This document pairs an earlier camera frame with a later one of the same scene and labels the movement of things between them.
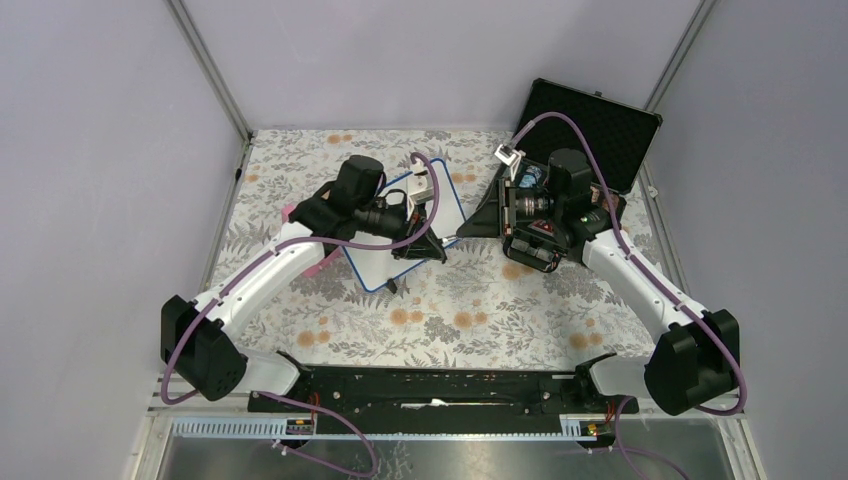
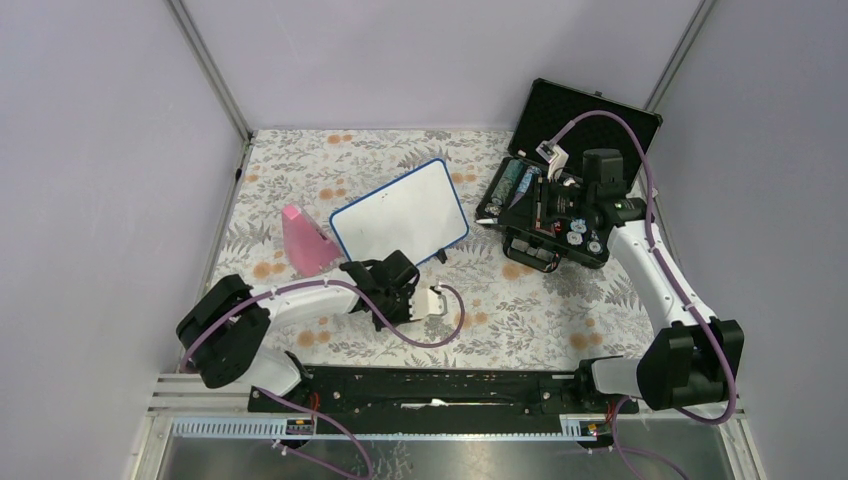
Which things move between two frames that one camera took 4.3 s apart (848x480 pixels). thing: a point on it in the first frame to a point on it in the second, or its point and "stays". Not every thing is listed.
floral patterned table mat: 474,306 stays
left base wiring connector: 303,426 stays
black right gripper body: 534,204 to 564,202
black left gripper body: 384,219 to 396,306
